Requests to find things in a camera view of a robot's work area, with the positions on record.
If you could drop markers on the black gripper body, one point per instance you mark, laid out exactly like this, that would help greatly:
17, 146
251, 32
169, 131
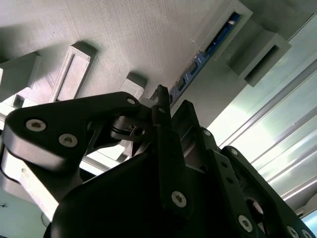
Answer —
119, 198

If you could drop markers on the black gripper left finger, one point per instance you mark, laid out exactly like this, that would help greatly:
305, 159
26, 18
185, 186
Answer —
49, 129

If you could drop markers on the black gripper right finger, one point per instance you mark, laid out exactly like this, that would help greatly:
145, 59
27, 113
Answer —
227, 173

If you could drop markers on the blue RAM stick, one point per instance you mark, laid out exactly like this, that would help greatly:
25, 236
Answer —
190, 72

